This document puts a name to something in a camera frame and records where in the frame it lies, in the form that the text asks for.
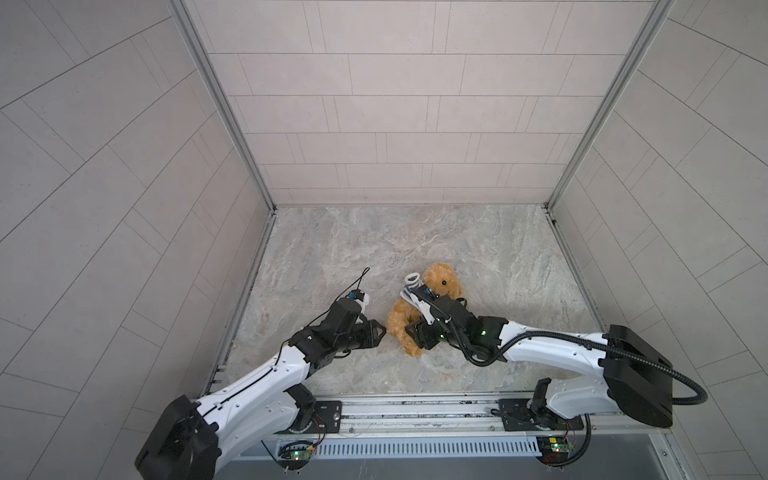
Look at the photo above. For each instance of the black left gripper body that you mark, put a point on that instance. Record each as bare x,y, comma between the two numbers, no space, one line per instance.
365,334

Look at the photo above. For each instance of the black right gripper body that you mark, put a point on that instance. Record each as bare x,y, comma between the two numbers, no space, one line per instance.
425,334

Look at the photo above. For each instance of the blue white striped knit sweater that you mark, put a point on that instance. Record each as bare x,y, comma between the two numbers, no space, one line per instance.
413,288

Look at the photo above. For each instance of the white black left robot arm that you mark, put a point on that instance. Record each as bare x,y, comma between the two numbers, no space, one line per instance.
195,439

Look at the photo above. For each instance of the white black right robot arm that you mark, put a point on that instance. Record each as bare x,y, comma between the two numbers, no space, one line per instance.
615,372

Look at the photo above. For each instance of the white ventilation grille strip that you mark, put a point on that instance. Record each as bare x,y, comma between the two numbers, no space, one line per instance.
427,447

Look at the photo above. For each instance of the left green circuit board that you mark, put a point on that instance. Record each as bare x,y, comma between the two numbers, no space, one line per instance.
294,456

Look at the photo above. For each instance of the green circuit board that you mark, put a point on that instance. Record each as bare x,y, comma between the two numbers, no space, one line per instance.
294,456
553,449

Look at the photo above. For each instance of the right green circuit board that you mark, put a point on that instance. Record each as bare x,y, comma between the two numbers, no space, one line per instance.
553,449

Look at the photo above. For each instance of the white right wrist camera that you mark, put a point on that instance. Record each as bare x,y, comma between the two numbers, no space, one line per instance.
426,305

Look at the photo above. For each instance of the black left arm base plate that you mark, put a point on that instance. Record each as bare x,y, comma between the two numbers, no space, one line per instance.
324,417

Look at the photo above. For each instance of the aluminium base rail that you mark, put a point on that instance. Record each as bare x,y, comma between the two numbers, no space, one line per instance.
416,415

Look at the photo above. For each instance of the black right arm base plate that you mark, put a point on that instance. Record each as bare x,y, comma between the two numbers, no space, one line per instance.
519,415

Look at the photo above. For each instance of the aluminium left corner post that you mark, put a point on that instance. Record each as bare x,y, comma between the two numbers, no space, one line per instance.
181,14

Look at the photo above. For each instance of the aluminium corner post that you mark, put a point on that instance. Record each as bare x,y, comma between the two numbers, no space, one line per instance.
181,14
649,30

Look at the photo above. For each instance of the aluminium right corner post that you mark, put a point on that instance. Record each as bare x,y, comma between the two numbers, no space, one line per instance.
649,30

